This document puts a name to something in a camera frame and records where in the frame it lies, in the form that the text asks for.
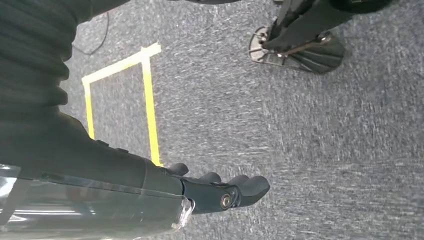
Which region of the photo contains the yellow floor tape square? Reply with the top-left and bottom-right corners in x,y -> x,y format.
81,42 -> 164,168

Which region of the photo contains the black robot foot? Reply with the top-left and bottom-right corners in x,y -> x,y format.
248,25 -> 346,74

